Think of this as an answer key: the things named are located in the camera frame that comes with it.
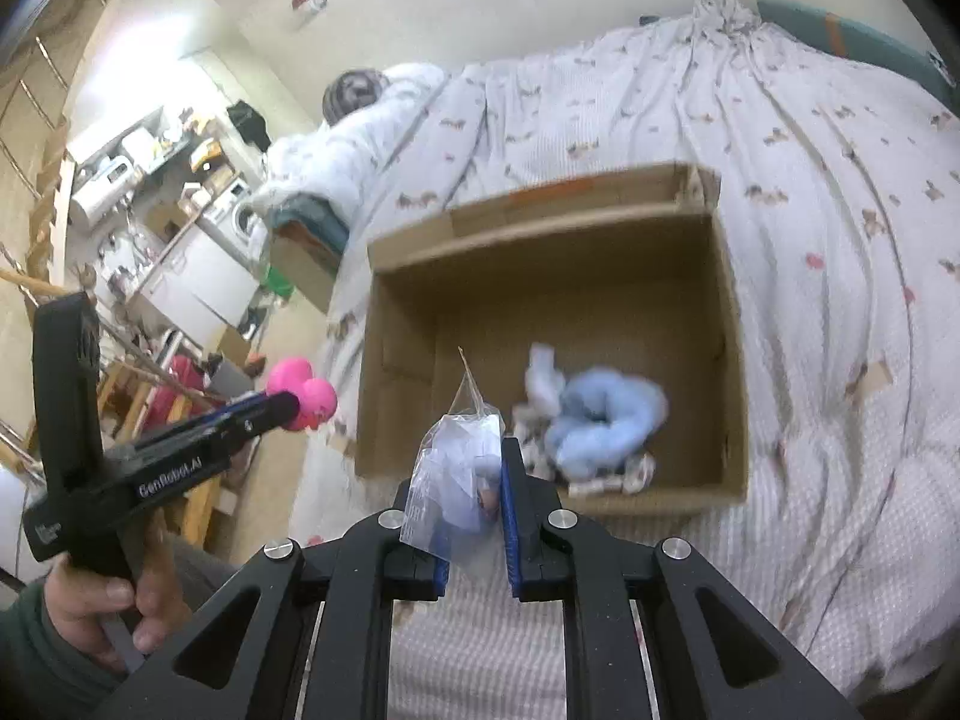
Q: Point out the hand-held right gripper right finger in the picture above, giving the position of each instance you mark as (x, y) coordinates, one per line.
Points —
(511, 517)

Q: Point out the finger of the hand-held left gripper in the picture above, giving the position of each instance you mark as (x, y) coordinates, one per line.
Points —
(187, 439)
(270, 409)

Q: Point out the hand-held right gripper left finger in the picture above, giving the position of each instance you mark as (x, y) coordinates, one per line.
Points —
(360, 615)

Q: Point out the pink heart plush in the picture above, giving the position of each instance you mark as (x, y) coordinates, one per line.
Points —
(315, 397)

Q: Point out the beige frilled scrunchie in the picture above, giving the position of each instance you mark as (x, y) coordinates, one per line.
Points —
(529, 435)

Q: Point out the lace trim scrunchie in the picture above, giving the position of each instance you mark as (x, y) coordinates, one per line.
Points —
(611, 481)

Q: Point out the light blue fluffy cloth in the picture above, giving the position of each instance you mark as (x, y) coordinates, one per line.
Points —
(600, 412)

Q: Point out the white fluffy cloth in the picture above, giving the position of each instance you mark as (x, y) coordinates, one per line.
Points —
(544, 382)

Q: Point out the person's left forearm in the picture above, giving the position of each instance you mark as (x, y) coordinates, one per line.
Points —
(45, 667)

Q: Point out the person's left hand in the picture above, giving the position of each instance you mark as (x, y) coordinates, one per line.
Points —
(97, 607)

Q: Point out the red suitcase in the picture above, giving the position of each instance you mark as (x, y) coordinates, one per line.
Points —
(176, 390)

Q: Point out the grey trash bin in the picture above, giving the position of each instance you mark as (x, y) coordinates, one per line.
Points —
(225, 371)

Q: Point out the person's left leg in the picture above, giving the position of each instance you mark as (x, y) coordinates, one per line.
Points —
(206, 562)

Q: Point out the tall cardboard box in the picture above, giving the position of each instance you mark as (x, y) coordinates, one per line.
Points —
(304, 270)

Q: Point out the white floor cabinet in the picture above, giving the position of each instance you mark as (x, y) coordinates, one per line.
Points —
(195, 285)

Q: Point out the white washing machine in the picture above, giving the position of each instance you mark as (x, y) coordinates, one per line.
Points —
(240, 221)

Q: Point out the teal folded blanket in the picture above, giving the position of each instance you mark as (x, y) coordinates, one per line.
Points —
(311, 221)

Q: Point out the white water heater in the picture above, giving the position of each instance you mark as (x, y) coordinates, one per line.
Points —
(101, 199)

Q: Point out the white rolled quilt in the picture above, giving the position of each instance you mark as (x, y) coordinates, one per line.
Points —
(352, 142)

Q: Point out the black hanging bag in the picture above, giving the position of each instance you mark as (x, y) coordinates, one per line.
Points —
(249, 126)

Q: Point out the wooden ladder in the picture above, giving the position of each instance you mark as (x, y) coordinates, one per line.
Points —
(45, 187)

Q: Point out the grey striped plush cushion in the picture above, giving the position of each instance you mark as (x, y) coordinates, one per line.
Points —
(352, 94)

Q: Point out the teal pillow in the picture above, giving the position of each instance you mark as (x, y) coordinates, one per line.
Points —
(862, 37)

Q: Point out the wall hook decoration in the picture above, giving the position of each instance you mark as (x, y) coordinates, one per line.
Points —
(309, 2)

